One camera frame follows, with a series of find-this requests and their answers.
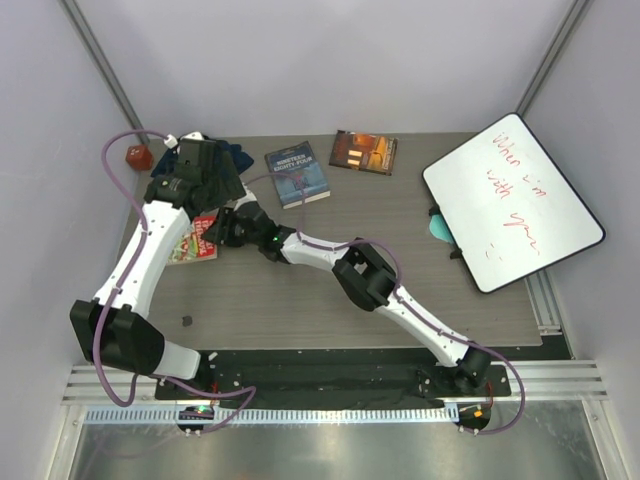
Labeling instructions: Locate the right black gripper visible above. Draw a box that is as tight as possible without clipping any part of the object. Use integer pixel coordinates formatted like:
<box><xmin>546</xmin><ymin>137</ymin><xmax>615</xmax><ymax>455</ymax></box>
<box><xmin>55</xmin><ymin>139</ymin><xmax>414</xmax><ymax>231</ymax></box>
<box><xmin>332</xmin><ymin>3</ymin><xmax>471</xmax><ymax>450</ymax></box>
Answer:
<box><xmin>200</xmin><ymin>209</ymin><xmax>261</xmax><ymax>250</ymax></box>

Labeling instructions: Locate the red paperback book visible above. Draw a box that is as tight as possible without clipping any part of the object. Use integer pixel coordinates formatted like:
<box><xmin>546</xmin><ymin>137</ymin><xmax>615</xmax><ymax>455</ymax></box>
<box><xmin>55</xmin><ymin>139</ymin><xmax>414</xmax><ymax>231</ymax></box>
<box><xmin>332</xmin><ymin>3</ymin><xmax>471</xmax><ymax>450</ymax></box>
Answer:
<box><xmin>167</xmin><ymin>215</ymin><xmax>217</xmax><ymax>266</ymax></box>

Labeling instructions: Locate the blue nineteen eighty-four book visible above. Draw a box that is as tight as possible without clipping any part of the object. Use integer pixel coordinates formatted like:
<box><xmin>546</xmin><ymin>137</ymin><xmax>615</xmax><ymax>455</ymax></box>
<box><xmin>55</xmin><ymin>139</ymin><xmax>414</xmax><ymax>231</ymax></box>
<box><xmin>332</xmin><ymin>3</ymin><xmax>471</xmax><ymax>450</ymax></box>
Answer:
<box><xmin>265</xmin><ymin>141</ymin><xmax>330</xmax><ymax>209</ymax></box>

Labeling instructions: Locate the dark orange cover book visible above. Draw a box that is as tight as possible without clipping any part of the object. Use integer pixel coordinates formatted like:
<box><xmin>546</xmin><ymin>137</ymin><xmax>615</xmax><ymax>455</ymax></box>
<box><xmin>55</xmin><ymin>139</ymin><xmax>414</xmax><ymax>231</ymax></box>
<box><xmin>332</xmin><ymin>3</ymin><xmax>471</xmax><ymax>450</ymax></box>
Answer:
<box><xmin>329</xmin><ymin>130</ymin><xmax>398</xmax><ymax>176</ymax></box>

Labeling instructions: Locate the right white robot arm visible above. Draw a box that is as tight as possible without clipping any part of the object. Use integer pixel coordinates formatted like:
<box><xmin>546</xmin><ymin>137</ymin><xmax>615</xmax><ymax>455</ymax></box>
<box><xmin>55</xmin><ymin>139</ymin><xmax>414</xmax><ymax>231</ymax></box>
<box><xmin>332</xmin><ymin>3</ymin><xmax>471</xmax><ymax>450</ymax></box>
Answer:
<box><xmin>204</xmin><ymin>200</ymin><xmax>492</xmax><ymax>395</ymax></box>

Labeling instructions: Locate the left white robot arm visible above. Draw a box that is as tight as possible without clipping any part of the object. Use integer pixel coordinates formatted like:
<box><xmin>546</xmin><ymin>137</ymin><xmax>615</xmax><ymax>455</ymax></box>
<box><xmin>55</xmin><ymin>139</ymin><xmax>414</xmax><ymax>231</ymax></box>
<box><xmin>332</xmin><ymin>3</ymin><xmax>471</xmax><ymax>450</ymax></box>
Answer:
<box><xmin>70</xmin><ymin>137</ymin><xmax>245</xmax><ymax>399</ymax></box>

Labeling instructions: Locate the dark blue t shirt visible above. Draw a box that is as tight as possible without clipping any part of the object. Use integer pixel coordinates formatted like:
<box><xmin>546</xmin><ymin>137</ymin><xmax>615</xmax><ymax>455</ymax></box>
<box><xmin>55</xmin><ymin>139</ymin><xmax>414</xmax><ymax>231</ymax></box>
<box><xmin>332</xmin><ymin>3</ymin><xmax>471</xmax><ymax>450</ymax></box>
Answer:
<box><xmin>150</xmin><ymin>134</ymin><xmax>254</xmax><ymax>183</ymax></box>

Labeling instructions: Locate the red cube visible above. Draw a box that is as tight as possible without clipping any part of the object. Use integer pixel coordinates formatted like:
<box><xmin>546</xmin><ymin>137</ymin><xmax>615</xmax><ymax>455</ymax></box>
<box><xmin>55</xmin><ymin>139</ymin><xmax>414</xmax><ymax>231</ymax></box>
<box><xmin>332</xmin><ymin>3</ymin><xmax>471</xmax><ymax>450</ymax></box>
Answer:
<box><xmin>125</xmin><ymin>145</ymin><xmax>154</xmax><ymax>171</ymax></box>

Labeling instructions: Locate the white whiteboard with red writing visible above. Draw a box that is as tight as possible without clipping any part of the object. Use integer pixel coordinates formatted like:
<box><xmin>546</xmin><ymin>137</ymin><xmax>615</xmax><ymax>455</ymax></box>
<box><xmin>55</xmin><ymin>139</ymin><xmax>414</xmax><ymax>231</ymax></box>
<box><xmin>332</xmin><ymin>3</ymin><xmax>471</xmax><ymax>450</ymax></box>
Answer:
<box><xmin>422</xmin><ymin>113</ymin><xmax>606</xmax><ymax>294</ymax></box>

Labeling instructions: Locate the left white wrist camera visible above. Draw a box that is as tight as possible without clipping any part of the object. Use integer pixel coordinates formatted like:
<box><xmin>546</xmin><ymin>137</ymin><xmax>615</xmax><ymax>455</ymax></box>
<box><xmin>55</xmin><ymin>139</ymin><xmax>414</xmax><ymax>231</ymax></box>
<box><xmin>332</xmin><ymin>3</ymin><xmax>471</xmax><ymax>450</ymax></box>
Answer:
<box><xmin>163</xmin><ymin>131</ymin><xmax>206</xmax><ymax>149</ymax></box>

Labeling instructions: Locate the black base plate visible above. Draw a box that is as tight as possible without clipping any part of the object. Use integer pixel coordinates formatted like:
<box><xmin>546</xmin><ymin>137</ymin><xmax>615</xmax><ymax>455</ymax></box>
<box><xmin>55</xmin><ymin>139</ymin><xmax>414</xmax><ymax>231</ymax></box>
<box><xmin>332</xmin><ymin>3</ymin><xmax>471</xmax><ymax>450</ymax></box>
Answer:
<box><xmin>187</xmin><ymin>348</ymin><xmax>512</xmax><ymax>399</ymax></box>

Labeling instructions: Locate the aluminium rail frame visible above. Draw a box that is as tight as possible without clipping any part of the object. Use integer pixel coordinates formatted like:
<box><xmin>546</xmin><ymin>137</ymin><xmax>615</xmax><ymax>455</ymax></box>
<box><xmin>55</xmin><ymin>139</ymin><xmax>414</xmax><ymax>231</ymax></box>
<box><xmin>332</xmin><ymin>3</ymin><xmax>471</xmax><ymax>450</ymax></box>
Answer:
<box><xmin>62</xmin><ymin>360</ymin><xmax>608</xmax><ymax>425</ymax></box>

